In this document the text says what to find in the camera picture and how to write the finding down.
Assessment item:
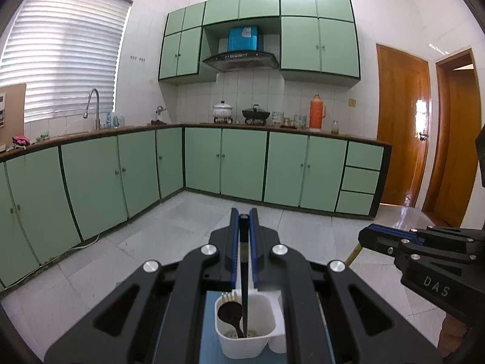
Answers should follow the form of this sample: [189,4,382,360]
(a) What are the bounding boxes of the white cooking pot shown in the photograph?
[211,100,233,123]

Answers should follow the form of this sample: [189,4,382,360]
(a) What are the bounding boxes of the black plastic spoon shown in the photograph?
[217,301,245,339]

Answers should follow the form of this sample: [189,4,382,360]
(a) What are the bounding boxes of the green upper wall cabinets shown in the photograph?
[158,0,360,89]

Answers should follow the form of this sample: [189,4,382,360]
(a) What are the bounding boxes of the orange thermos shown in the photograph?
[309,94,327,130]

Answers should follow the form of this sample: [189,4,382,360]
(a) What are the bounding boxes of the white floor cable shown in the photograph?
[49,233,101,262]

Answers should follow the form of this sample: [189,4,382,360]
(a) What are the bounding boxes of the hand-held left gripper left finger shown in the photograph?
[43,208,242,364]

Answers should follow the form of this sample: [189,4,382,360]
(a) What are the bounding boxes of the open wooden door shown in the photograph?
[422,49,485,228]

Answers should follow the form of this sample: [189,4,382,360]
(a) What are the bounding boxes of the black range hood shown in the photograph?
[202,51,280,72]

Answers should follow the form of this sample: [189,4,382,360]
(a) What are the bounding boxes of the black wok with lid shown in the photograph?
[242,104,271,125]

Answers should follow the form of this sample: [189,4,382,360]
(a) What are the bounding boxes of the brown cardboard board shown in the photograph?
[0,83,27,148]

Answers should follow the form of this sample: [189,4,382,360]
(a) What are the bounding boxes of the green drawer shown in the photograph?
[341,167,380,194]
[336,190,376,215]
[346,141,385,170]

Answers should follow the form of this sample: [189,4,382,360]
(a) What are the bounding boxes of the steel kitchen faucet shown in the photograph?
[84,88,102,130]

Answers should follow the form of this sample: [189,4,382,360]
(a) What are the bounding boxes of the blue box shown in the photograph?
[227,26,260,52]

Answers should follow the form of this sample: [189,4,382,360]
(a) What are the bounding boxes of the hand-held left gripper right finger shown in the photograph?
[248,208,444,364]

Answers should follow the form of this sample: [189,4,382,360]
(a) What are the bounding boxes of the wooden stick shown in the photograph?
[346,241,364,264]

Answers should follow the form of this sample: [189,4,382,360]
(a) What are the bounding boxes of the white window blind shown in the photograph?
[0,0,133,118]

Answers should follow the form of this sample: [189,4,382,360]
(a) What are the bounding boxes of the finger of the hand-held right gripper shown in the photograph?
[369,224,485,244]
[358,228,477,261]

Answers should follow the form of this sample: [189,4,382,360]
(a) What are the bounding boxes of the closed wooden door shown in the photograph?
[376,43,432,209]

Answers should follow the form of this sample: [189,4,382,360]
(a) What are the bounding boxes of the blue table mat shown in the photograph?
[152,292,338,364]

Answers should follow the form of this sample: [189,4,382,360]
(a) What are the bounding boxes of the person's right hand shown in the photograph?
[437,313,474,359]

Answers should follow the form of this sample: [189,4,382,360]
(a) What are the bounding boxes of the green lower kitchen cabinets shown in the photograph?
[0,123,393,292]

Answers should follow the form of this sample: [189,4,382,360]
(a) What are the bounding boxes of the white plastic utensil holder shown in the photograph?
[215,288,289,360]

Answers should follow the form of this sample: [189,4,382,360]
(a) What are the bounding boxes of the dark blue chopstick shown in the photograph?
[239,231,249,339]

